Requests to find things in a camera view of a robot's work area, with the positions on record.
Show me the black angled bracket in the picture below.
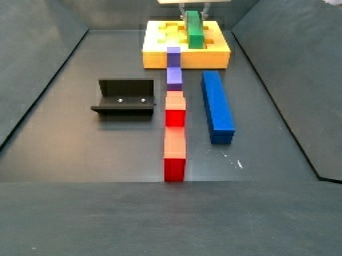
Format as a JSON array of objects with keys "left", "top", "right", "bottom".
[{"left": 91, "top": 78, "right": 155, "bottom": 115}]

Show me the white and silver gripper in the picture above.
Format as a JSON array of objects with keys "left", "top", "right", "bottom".
[{"left": 156, "top": 0, "right": 232, "bottom": 20}]

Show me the purple stepped block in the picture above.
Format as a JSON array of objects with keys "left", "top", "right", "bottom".
[{"left": 167, "top": 47, "right": 183, "bottom": 91}]

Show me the yellow slotted board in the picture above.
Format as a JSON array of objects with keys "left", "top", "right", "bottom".
[{"left": 142, "top": 21, "right": 231, "bottom": 69}]

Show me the red stepped block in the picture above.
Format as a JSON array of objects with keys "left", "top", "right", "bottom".
[{"left": 163, "top": 91, "right": 187, "bottom": 182}]

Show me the green long block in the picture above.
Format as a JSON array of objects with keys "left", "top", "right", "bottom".
[{"left": 186, "top": 11, "right": 204, "bottom": 49}]

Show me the blue long block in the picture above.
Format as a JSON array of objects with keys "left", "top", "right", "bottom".
[{"left": 200, "top": 71, "right": 235, "bottom": 144}]

